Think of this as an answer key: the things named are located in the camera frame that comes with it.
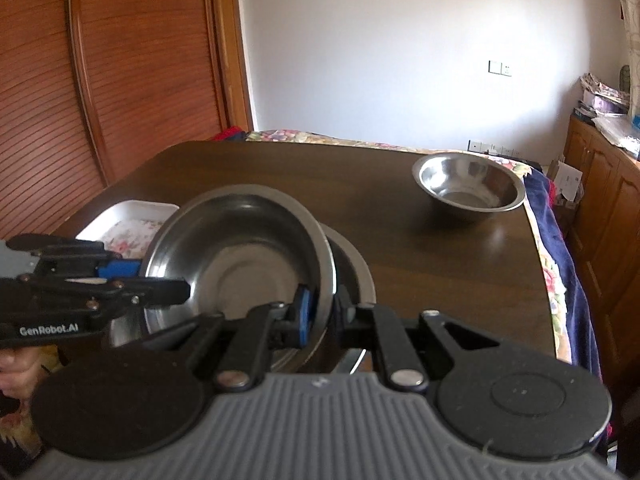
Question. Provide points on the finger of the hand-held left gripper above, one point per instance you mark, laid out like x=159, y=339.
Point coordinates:
x=150, y=291
x=117, y=269

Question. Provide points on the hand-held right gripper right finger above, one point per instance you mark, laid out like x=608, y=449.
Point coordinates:
x=350, y=325

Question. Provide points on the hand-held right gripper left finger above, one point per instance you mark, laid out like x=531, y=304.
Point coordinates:
x=303, y=317

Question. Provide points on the white floral square plate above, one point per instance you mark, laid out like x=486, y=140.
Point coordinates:
x=125, y=225

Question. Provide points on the large steel bowl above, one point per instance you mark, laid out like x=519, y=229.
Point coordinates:
x=352, y=270

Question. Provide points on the medium steel bowl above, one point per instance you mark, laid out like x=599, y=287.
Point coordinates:
x=240, y=240

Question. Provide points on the small steel bowl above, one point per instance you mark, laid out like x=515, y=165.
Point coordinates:
x=465, y=180

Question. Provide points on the person's left hand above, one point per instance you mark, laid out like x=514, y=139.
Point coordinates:
x=20, y=375

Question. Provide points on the red cloth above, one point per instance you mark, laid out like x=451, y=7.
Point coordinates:
x=225, y=134

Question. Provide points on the dark blue cloth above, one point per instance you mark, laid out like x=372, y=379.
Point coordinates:
x=240, y=136

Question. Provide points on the floral bedspread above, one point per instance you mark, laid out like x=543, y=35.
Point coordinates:
x=550, y=270

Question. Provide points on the brown wooden wardrobe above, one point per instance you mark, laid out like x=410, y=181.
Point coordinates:
x=150, y=60

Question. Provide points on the blue blanket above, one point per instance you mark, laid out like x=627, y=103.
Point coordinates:
x=575, y=260

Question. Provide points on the white cardboard box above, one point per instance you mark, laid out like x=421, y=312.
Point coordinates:
x=567, y=180

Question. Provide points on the brown wooden cabinet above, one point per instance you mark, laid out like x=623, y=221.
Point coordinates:
x=610, y=240

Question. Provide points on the pile of clutter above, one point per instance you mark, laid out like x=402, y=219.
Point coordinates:
x=607, y=110

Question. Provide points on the patterned curtain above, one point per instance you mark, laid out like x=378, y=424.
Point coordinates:
x=631, y=35

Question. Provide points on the white wall socket strip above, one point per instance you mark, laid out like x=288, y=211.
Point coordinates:
x=492, y=148

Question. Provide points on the white wall switch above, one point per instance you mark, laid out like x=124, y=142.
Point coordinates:
x=500, y=68

